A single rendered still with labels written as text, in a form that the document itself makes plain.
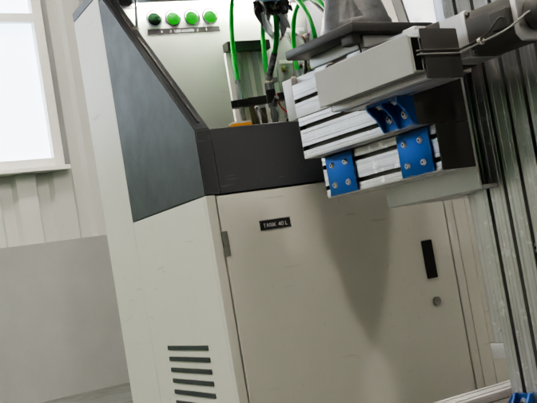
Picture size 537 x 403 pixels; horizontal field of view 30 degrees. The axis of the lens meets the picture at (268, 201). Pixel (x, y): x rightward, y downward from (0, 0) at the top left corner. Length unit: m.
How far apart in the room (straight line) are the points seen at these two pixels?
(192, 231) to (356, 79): 0.81
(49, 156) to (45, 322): 1.10
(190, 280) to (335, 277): 0.37
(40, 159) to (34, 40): 0.81
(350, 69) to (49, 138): 5.09
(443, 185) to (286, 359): 0.65
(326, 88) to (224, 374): 0.85
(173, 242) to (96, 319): 4.16
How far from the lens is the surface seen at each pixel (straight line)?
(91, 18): 3.12
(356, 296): 2.54
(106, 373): 6.79
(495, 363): 2.77
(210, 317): 2.47
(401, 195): 2.14
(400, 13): 3.13
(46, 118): 6.84
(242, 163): 2.44
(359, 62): 1.83
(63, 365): 6.67
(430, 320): 2.66
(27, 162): 6.70
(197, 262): 2.49
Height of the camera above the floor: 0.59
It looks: 4 degrees up
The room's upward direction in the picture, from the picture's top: 9 degrees counter-clockwise
